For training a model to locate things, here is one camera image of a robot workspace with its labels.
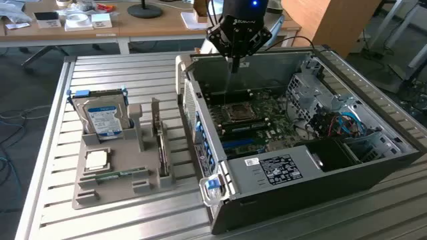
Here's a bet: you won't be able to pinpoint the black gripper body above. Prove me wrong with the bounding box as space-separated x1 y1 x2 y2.
216 0 268 59

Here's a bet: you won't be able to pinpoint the black Nvidia graphics card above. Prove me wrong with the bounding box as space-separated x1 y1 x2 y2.
149 97 171 176

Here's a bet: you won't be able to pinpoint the white paper stack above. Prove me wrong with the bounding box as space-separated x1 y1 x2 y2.
180 11 209 30

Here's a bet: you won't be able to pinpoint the small brown wooden block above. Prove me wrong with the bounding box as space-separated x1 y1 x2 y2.
192 0 209 23

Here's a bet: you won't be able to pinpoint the wooden cabinet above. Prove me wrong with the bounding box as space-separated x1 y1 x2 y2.
279 0 383 58

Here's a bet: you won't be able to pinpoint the black round lamp base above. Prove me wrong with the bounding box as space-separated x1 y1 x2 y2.
127 0 164 19

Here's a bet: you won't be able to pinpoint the perforated metal drive cage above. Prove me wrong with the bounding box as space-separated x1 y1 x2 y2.
285 72 367 131

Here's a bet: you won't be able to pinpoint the metal CPU socket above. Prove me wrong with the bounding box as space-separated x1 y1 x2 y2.
221 102 257 123

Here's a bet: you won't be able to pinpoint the red small parts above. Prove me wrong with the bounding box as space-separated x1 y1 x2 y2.
95 3 117 13

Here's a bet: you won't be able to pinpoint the white labelled box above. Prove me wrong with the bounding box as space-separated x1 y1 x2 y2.
89 13 113 29

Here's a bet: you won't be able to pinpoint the green Dell motherboard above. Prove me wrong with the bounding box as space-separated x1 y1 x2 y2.
205 88 320 160

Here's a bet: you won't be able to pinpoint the flat white box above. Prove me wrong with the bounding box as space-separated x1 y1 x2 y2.
63 18 95 32

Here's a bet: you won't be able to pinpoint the white tape roll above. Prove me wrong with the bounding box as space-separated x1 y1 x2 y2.
64 13 91 26

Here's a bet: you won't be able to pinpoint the blue expansion slot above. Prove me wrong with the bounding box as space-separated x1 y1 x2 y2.
221 138 260 150

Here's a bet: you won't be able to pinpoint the hard disk with blue carrier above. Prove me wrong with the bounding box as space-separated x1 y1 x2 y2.
65 86 135 140

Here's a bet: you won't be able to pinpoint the white box black top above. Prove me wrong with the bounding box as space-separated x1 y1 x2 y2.
32 11 63 29

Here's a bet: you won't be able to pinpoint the black plastic fan shroud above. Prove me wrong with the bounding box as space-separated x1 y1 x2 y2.
304 138 363 173

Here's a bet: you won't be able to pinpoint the grey printed parts rack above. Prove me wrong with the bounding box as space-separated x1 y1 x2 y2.
72 97 177 210

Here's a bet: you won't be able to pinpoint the grey power supply unit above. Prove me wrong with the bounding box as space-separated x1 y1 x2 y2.
217 146 327 195

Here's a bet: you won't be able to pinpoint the empty metal disk bay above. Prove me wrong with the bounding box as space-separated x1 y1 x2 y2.
343 131 407 163

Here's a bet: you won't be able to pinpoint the white label card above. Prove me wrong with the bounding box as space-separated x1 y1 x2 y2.
4 22 31 30

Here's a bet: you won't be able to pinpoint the clear plastic bag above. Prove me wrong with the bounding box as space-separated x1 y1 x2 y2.
0 0 33 23

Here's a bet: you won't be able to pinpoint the silver CPU chip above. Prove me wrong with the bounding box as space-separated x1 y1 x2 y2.
84 151 109 172

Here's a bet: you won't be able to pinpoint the green RAM stick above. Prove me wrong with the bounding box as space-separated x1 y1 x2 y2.
93 168 147 180

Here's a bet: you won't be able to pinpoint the open black PC case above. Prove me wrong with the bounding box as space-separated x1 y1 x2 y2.
175 44 424 236

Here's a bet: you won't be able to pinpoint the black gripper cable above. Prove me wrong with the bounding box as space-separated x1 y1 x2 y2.
207 0 221 27

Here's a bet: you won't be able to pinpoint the black cable behind case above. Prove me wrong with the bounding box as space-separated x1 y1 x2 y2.
264 36 335 53

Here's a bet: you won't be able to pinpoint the white desk leg frame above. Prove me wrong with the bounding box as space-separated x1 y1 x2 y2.
364 0 427 68

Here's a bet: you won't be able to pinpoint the blue disk wire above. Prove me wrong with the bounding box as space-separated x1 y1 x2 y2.
335 112 368 138

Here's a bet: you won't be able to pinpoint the red disk wire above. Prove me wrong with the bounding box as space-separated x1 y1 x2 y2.
325 119 339 137

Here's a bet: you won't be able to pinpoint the wooden desk white frame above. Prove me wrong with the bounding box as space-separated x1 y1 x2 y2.
0 0 303 55

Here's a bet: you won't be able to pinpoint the white floor cable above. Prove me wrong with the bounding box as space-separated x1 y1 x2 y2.
0 104 51 120

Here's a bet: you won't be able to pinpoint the blue floor cable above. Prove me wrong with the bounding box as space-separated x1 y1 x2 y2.
0 119 27 215

